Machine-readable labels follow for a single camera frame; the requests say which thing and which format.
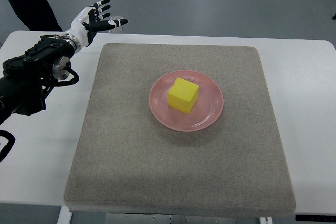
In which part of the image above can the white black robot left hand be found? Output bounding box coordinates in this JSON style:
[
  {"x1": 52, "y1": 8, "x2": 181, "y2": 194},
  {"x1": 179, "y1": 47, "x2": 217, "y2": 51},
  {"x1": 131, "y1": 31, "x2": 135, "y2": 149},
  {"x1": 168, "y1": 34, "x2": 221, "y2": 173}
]
[{"x1": 64, "y1": 0, "x2": 128, "y2": 52}]

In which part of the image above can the black cable loop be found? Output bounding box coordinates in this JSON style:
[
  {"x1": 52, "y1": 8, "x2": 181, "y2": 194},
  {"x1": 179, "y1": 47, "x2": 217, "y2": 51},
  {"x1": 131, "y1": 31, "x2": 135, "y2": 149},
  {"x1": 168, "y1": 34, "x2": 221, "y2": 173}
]
[{"x1": 0, "y1": 129, "x2": 16, "y2": 163}]

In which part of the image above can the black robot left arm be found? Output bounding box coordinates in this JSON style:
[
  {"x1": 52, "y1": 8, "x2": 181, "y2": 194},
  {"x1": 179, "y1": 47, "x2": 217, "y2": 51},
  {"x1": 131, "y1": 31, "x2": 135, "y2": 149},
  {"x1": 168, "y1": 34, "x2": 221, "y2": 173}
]
[{"x1": 1, "y1": 34, "x2": 80, "y2": 122}]

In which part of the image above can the pink plate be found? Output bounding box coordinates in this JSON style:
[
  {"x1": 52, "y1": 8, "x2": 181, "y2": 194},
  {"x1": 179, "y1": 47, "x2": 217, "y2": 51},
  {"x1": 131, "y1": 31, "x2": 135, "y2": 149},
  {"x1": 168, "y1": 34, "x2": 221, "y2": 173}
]
[{"x1": 149, "y1": 70, "x2": 224, "y2": 132}]

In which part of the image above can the white table leg frame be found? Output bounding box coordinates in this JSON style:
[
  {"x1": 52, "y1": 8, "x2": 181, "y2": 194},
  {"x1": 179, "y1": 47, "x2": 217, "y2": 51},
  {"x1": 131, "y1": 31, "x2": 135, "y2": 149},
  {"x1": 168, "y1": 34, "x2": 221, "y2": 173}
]
[{"x1": 57, "y1": 206, "x2": 72, "y2": 224}]

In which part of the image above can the grey felt mat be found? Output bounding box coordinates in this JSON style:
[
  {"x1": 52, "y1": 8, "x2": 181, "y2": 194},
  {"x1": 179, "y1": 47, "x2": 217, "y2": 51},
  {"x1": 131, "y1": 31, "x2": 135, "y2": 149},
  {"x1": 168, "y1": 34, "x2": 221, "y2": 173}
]
[{"x1": 64, "y1": 44, "x2": 296, "y2": 217}]

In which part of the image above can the lower silver floor plate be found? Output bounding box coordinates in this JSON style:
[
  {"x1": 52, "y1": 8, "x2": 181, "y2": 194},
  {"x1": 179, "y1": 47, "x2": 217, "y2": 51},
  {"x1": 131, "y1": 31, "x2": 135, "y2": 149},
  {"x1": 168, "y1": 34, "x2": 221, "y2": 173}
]
[{"x1": 109, "y1": 26, "x2": 123, "y2": 34}]

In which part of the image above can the yellow foam block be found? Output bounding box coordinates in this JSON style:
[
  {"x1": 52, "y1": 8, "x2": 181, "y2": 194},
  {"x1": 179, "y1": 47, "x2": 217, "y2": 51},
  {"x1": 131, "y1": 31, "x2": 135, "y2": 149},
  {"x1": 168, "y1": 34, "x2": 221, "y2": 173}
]
[{"x1": 167, "y1": 78, "x2": 199, "y2": 114}]

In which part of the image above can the black trouser leg of person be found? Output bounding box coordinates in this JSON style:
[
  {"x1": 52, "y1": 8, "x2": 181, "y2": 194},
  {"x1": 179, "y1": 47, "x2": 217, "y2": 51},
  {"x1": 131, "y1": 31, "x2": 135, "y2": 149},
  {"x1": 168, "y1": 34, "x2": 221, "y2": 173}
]
[{"x1": 8, "y1": 0, "x2": 62, "y2": 31}]

